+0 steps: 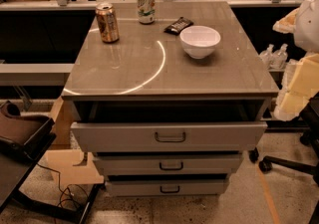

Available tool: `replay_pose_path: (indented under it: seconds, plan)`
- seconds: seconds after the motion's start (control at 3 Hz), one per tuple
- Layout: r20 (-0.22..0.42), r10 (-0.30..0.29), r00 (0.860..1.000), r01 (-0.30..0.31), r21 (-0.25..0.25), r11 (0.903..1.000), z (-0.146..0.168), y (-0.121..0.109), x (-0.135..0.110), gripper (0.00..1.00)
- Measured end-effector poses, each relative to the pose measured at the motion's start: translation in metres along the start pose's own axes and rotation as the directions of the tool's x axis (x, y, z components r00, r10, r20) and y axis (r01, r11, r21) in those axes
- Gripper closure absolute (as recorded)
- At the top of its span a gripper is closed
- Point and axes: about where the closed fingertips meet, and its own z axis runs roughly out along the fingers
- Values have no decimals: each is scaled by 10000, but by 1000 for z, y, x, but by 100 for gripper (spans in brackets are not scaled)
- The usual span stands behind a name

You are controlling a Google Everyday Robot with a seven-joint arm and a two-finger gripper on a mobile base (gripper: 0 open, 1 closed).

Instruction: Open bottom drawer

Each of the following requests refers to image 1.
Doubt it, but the grey bottom drawer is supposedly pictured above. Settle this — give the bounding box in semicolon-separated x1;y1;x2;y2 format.
106;179;229;197

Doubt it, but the grey drawer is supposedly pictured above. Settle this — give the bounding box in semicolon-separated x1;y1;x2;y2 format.
71;121;267;152
106;179;229;197
94;154;242;176

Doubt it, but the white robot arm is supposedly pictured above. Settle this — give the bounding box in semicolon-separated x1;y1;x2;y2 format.
294;0;319;53

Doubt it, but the grey drawer cabinet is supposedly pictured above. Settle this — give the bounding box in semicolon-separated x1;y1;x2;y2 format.
61;0;280;156

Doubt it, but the grey top drawer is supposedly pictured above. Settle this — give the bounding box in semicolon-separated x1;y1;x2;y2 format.
71;121;267;152

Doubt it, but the grey middle drawer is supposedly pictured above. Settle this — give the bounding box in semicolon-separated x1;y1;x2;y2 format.
94;154;242;176

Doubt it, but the white bowl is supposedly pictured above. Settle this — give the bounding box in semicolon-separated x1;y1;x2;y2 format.
179;26;221;59

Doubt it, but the black snack bar packet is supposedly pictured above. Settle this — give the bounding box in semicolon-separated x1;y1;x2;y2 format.
164;17;193;35

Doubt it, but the green white soda can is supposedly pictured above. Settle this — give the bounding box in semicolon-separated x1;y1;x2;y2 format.
137;0;155;24

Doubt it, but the gold soda can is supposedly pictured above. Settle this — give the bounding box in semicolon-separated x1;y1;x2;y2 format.
96;2;120;43

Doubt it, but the clear pump bottle left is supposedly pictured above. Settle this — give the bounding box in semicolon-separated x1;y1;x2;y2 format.
259;44;273;69

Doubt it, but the clear pump bottle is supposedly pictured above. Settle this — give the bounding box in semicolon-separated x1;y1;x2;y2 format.
270;44;287;69
259;44;273;69

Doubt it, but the clear pump bottle right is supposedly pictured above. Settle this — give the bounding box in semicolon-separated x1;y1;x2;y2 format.
270;44;287;69

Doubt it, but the black cable on floor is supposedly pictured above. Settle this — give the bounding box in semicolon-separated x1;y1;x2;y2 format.
35;162;90;224

